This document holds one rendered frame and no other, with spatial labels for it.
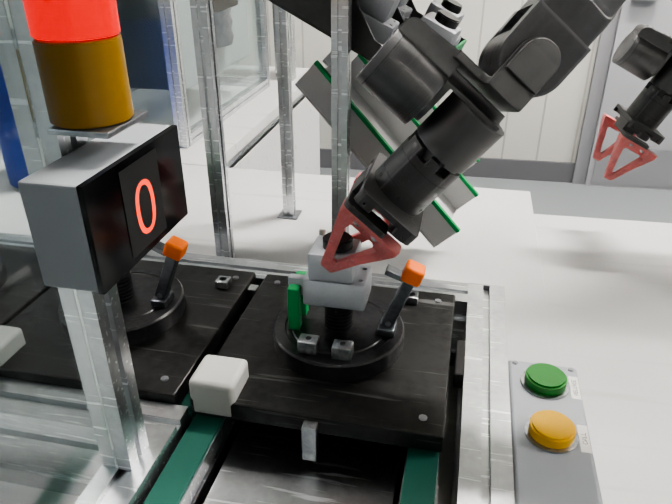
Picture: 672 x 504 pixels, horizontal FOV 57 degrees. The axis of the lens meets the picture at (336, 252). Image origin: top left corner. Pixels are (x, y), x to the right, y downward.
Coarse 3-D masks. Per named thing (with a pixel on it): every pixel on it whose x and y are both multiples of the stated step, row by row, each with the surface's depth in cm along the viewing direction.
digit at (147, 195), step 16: (144, 160) 40; (128, 176) 38; (144, 176) 40; (128, 192) 38; (144, 192) 40; (160, 192) 43; (128, 208) 39; (144, 208) 41; (160, 208) 43; (128, 224) 39; (144, 224) 41; (160, 224) 43; (144, 240) 41
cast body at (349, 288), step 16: (320, 240) 62; (352, 240) 60; (320, 256) 59; (336, 256) 59; (320, 272) 60; (336, 272) 60; (352, 272) 60; (368, 272) 62; (304, 288) 61; (320, 288) 61; (336, 288) 61; (352, 288) 60; (368, 288) 62; (320, 304) 62; (336, 304) 62; (352, 304) 61
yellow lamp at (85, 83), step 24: (48, 48) 34; (72, 48) 34; (96, 48) 35; (120, 48) 36; (48, 72) 35; (72, 72) 35; (96, 72) 35; (120, 72) 37; (48, 96) 36; (72, 96) 35; (96, 96) 36; (120, 96) 37; (72, 120) 36; (96, 120) 36; (120, 120) 37
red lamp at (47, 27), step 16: (32, 0) 33; (48, 0) 33; (64, 0) 33; (80, 0) 33; (96, 0) 34; (112, 0) 35; (32, 16) 34; (48, 16) 33; (64, 16) 33; (80, 16) 34; (96, 16) 34; (112, 16) 35; (32, 32) 34; (48, 32) 34; (64, 32) 34; (80, 32) 34; (96, 32) 34; (112, 32) 35
